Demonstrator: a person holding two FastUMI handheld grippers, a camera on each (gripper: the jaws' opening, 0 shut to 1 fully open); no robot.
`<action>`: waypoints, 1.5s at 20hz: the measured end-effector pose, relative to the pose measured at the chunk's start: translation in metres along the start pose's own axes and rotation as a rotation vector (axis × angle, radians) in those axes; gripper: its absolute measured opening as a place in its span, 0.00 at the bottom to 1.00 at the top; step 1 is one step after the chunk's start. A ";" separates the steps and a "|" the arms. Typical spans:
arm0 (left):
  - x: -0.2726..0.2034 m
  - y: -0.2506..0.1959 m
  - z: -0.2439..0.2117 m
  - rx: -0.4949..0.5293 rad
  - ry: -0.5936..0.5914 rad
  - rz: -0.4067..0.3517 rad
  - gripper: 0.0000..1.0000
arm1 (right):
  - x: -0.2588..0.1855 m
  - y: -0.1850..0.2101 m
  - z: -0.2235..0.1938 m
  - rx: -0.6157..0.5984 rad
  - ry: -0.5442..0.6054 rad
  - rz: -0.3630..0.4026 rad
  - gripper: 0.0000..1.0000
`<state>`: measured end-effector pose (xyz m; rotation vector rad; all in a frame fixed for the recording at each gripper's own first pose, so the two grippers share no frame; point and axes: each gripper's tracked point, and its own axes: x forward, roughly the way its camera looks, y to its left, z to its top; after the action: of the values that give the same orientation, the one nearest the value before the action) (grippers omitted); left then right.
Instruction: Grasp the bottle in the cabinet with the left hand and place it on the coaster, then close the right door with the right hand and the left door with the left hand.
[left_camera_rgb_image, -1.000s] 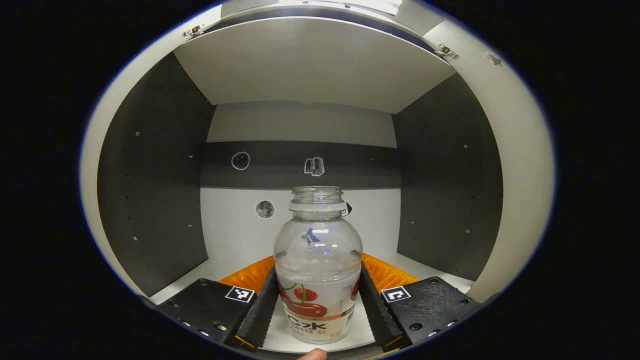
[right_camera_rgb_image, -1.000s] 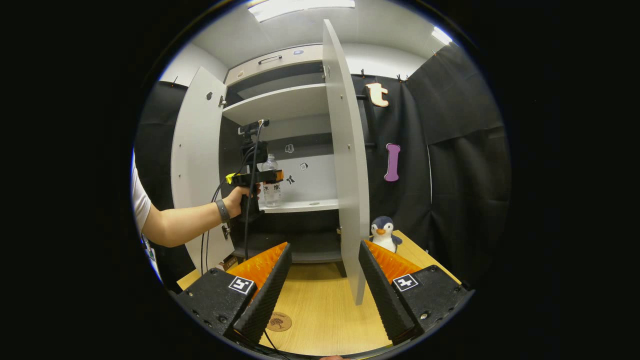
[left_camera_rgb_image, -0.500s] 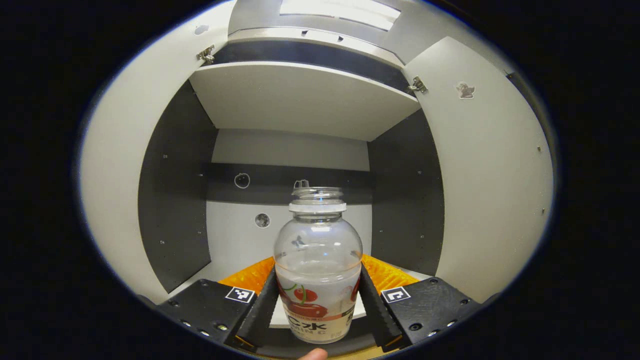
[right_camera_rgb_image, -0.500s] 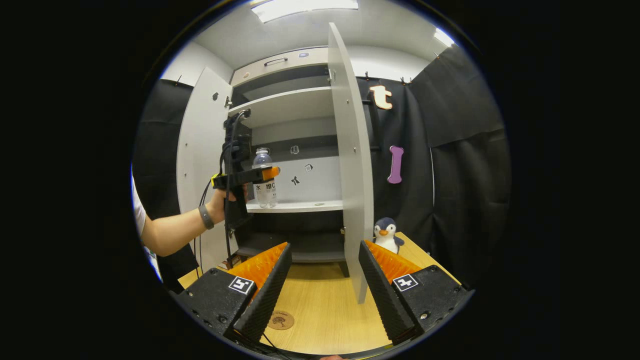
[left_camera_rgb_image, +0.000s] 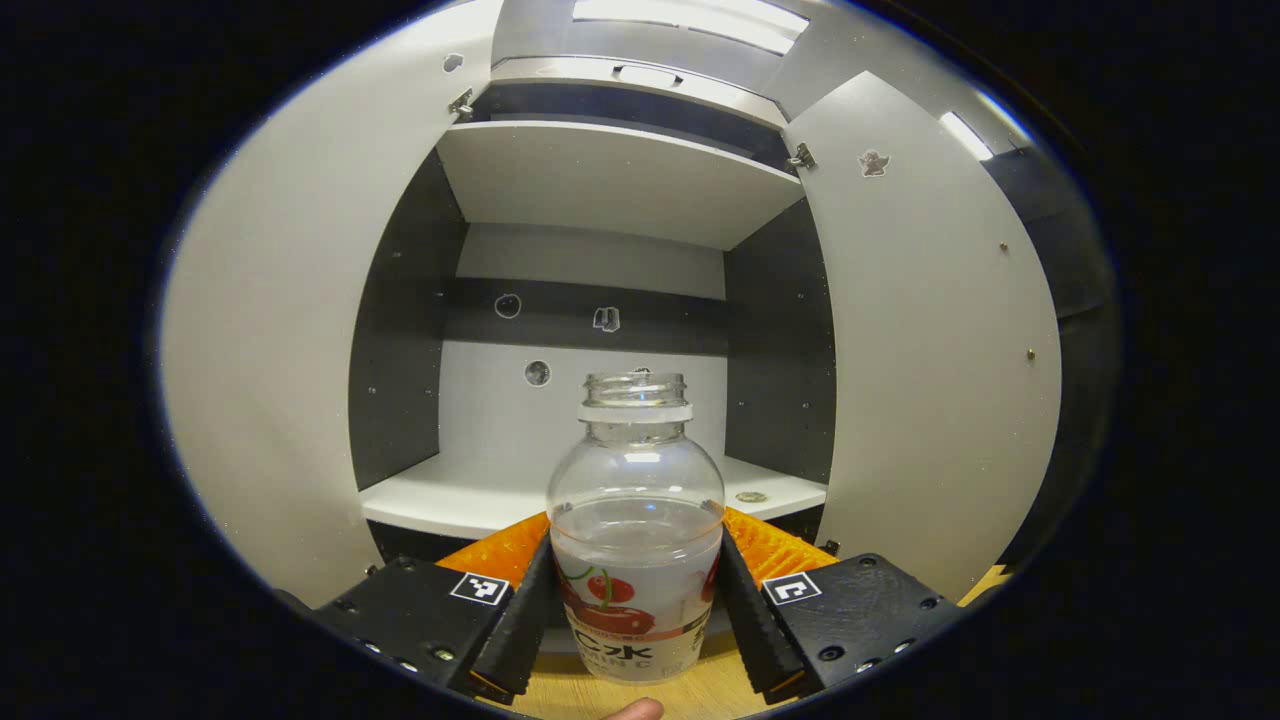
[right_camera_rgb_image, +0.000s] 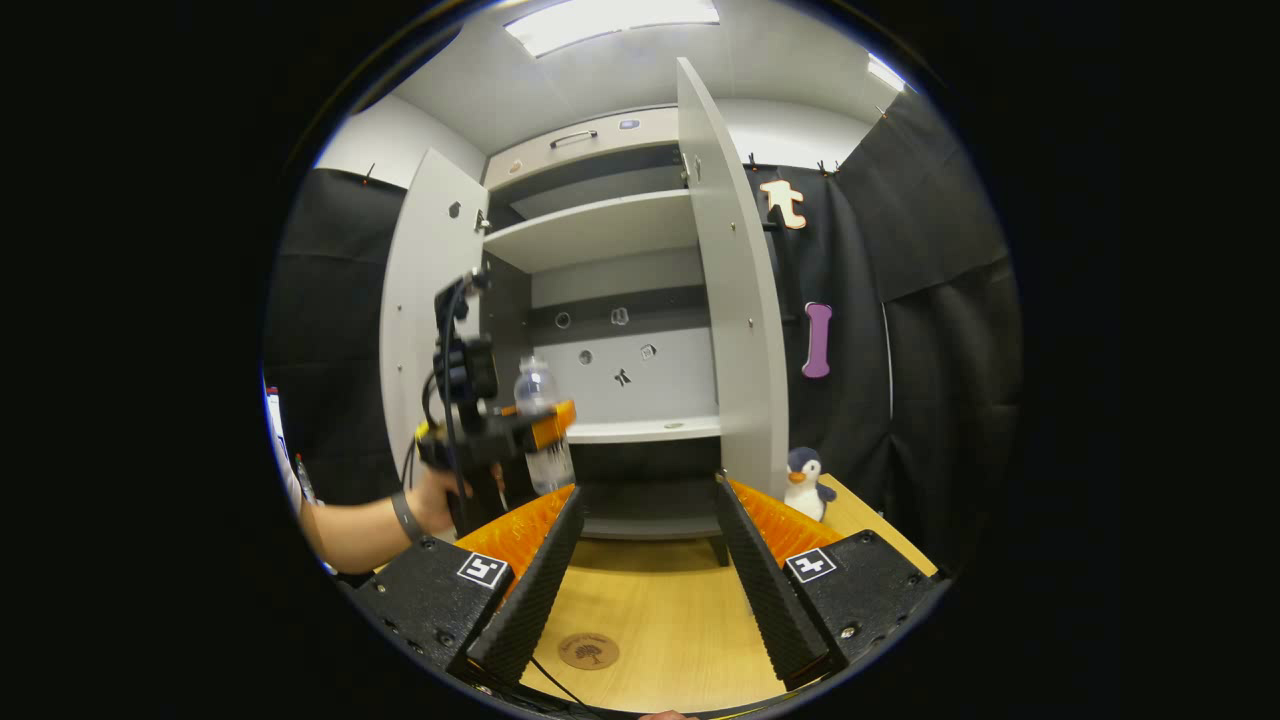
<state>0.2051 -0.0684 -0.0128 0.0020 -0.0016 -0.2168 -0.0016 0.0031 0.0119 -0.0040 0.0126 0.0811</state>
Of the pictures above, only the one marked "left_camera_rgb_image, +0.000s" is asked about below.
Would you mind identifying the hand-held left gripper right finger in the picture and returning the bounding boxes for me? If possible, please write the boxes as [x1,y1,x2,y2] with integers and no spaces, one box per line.
[718,507,966,706]

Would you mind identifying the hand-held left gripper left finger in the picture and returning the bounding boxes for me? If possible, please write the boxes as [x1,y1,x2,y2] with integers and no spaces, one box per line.
[315,510,561,706]

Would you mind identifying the clear bottle with red label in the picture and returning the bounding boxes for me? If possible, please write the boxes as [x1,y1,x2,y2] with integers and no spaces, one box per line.
[547,372,726,686]

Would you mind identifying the grey cabinet door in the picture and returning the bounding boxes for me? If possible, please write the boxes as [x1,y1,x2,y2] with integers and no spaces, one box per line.
[783,70,1063,601]
[160,0,503,607]

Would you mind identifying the grey cabinet with shelves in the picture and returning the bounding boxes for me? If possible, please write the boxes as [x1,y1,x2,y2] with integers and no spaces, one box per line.
[348,55,837,563]

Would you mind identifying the small rectangular ceiling light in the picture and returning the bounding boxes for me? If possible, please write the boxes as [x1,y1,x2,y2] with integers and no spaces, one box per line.
[938,110,997,162]

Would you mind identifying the large rectangular ceiling light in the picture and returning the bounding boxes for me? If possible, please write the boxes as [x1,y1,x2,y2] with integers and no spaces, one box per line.
[572,0,811,56]

